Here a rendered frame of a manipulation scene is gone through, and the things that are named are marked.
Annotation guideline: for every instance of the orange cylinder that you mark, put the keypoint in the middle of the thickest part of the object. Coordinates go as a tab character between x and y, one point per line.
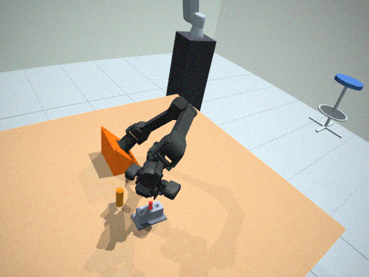
119	196

